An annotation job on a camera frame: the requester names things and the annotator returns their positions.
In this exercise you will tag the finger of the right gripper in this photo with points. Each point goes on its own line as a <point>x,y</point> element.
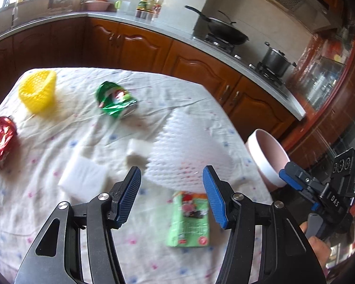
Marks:
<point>300,180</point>

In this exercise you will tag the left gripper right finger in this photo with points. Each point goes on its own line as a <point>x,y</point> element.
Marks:
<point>220,197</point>

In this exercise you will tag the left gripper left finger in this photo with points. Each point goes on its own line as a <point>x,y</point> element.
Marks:
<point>123,195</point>

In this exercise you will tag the green milk carton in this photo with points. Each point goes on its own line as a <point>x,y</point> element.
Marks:
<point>190,227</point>

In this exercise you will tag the crushed green soda can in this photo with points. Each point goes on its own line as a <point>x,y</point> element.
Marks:
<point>114,100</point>

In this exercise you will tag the pink trash bin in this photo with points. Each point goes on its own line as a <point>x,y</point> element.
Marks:
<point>269,157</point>

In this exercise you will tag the grey kitchen countertop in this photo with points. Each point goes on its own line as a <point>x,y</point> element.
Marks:
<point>282,94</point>

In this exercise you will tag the wooden lower kitchen cabinets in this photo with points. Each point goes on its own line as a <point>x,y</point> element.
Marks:
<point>89,42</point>

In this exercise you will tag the person's right hand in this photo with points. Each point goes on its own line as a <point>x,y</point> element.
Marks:
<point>321,250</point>

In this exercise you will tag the white sponge block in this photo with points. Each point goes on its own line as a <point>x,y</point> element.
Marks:
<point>83,179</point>

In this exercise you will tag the white foam net sheet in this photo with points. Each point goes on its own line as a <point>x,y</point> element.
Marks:
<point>183,148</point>

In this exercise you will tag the floral white tablecloth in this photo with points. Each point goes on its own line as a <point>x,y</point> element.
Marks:
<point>97,112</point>

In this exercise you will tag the steel stock pot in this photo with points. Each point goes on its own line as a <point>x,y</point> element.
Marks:
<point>275,61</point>

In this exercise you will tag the gas stove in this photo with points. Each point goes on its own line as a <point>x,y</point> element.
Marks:
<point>234,52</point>

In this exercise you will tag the glass door red cabinet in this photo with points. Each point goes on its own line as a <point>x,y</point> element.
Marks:
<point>324,85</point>

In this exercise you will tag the crushed red soda can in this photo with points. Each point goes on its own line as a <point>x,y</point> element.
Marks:
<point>8,137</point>

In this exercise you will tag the yellow foam net sleeve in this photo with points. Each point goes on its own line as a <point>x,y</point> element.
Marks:
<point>37,90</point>

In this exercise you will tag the condiment bottles group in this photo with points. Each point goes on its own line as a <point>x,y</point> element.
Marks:
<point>148,9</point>

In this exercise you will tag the pink basin on counter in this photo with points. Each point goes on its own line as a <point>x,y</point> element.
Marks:
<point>95,5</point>

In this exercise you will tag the black wok with handle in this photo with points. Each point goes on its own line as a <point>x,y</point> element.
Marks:
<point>223,30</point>

